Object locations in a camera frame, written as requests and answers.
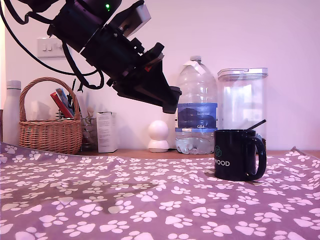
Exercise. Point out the large clear water bottle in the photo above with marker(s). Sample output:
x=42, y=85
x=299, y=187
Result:
x=196, y=85

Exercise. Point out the white cardboard carton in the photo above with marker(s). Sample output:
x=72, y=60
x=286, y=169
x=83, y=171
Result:
x=106, y=132

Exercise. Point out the colourful printed packet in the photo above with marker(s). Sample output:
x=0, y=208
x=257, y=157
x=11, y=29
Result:
x=65, y=97

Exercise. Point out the red packet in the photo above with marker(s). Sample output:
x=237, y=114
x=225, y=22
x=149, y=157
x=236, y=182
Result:
x=61, y=106

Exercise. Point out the clear lidded storage container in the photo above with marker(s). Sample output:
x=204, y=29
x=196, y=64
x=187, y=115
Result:
x=242, y=100

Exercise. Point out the black mug with lettering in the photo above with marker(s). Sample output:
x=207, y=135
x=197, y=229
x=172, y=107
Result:
x=232, y=157

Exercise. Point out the black stick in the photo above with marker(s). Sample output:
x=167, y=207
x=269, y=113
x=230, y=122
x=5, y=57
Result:
x=257, y=124

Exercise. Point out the paw print cloth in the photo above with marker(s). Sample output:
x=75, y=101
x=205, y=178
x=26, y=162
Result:
x=160, y=205

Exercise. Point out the white metal bottle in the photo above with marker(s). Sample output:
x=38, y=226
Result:
x=11, y=112

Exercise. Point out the small white round camera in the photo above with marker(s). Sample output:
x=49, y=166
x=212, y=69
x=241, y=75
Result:
x=158, y=130

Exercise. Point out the pale grey camera box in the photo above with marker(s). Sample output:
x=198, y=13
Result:
x=138, y=17

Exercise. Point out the white wall light switch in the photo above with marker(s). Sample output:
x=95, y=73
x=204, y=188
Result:
x=47, y=47

